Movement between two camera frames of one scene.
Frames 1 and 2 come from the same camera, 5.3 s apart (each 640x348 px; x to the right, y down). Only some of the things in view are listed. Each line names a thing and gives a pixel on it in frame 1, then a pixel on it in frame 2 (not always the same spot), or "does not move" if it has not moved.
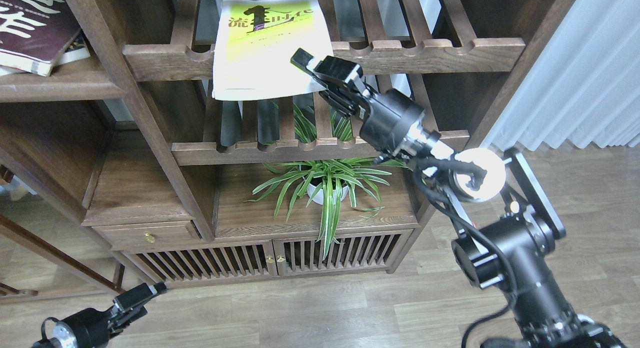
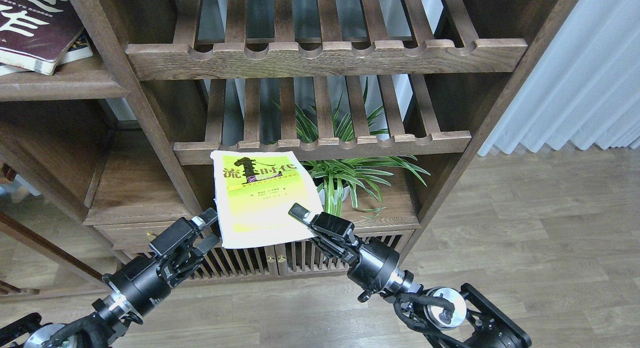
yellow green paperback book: (255, 40) → (253, 191)
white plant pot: (318, 197) does not move
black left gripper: (91, 328) → (139, 285)
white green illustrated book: (77, 50) does not move
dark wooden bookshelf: (124, 166) does not move
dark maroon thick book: (37, 26) does not move
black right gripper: (391, 122) → (370, 264)
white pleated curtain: (587, 89) does not move
